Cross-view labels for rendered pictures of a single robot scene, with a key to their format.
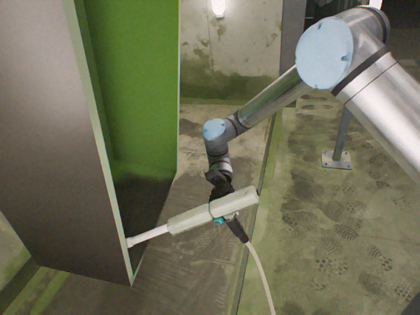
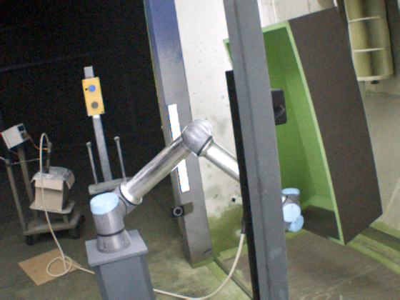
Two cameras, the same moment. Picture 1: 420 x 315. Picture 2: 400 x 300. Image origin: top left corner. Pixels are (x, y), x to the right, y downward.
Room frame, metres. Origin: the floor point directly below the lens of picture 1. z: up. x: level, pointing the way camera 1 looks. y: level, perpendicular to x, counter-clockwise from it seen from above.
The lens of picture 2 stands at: (1.92, -1.46, 1.43)
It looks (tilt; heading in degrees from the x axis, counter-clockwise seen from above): 11 degrees down; 140
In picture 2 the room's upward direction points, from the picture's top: 9 degrees counter-clockwise
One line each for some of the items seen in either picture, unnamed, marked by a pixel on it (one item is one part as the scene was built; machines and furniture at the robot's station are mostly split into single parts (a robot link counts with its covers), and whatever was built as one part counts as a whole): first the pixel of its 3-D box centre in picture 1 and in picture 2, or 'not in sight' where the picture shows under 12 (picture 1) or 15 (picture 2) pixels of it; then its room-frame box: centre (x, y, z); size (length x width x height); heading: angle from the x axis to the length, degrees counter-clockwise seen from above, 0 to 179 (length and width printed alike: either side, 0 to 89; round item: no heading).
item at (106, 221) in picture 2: not in sight; (107, 212); (0.20, -0.70, 0.83); 0.17 x 0.15 x 0.18; 126
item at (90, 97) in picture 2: not in sight; (93, 96); (-0.53, -0.32, 1.42); 0.12 x 0.06 x 0.26; 69
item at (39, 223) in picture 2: not in sight; (39, 181); (-2.06, -0.44, 0.64); 0.73 x 0.50 x 1.27; 58
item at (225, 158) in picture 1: (219, 161); (289, 221); (0.84, -0.04, 0.66); 0.12 x 0.09 x 0.10; 179
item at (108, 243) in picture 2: not in sight; (112, 236); (0.20, -0.71, 0.69); 0.19 x 0.19 x 0.10
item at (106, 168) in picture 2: not in sight; (107, 176); (-0.58, -0.29, 0.82); 0.06 x 0.06 x 1.64; 69
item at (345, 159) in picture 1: (335, 159); not in sight; (1.47, -0.93, 0.01); 0.20 x 0.20 x 0.01; 69
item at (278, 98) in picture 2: not in sight; (258, 108); (1.44, -0.90, 1.35); 0.09 x 0.07 x 0.07; 69
